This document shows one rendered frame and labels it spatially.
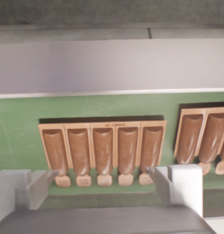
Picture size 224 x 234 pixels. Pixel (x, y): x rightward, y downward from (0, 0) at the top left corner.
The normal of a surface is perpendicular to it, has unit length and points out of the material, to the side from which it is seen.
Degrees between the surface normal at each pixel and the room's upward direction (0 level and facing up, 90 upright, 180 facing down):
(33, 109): 2
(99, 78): 90
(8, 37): 90
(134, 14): 0
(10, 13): 0
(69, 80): 90
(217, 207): 90
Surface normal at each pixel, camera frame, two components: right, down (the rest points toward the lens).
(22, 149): 0.04, 0.70
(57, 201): -0.01, -0.71
